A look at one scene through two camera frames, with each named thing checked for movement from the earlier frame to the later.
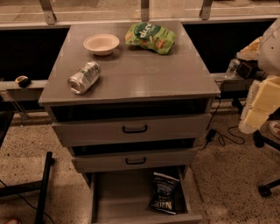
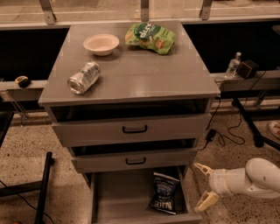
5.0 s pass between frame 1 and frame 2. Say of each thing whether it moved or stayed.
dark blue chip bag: stayed
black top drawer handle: stayed
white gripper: moved
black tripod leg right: stayed
